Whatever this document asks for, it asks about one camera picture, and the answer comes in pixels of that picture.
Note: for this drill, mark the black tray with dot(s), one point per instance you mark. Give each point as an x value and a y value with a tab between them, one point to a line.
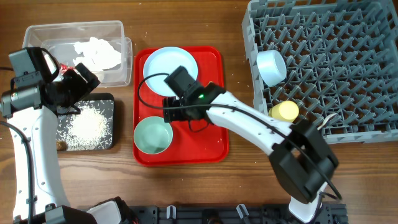
93	124

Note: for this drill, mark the grey dishwasher rack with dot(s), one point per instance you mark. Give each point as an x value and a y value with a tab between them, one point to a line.
341	57

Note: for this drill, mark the white napkin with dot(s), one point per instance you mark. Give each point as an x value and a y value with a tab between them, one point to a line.
97	55

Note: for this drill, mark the light blue bowl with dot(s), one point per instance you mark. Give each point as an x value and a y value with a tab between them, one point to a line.
272	67

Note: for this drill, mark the yellow cup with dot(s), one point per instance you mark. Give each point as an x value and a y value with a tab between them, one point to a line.
285	111

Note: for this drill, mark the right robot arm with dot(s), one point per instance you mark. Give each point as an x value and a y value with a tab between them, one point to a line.
302	161

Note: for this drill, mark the red snack wrapper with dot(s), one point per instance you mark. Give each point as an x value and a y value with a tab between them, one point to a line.
64	68

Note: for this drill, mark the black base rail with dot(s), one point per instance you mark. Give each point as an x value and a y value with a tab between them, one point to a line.
328	213

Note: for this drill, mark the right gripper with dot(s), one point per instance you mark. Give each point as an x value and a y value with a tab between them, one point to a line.
170	114

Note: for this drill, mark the green bowl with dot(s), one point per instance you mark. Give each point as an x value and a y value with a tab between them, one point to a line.
153	135

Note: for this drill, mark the brown food lump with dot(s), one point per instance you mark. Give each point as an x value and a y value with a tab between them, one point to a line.
61	145

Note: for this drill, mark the white rice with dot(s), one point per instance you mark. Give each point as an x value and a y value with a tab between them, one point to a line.
88	129

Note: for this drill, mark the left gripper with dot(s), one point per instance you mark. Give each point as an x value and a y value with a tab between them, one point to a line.
81	88

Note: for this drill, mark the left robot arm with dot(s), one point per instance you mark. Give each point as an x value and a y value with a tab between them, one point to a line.
31	108

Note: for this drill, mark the clear plastic bin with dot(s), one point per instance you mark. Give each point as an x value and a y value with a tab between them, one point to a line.
59	40

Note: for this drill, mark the large light blue plate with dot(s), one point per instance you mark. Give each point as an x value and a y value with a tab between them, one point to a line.
166	60

